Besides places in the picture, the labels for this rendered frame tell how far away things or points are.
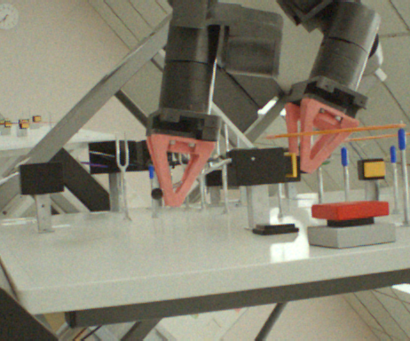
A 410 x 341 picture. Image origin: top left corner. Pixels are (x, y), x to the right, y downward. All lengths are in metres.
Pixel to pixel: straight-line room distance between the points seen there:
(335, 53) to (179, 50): 0.18
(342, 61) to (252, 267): 0.38
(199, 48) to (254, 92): 1.15
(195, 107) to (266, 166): 0.10
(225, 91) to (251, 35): 1.13
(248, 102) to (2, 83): 6.56
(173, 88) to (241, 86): 1.15
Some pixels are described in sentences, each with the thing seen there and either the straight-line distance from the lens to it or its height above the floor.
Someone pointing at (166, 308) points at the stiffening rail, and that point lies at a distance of 0.68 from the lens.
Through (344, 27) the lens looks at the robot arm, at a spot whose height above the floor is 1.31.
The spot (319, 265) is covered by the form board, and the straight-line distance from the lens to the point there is 0.57.
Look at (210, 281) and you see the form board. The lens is 0.54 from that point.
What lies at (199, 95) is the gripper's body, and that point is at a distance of 0.81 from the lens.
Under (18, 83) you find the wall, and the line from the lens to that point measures 8.43.
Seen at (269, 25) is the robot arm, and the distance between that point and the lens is 0.81.
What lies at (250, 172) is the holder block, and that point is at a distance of 0.83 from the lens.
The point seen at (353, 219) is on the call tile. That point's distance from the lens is 0.63.
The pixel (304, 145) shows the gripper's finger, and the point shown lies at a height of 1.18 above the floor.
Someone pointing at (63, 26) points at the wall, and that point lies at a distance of 8.57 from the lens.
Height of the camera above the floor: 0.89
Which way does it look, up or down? 12 degrees up
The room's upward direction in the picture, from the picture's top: 43 degrees clockwise
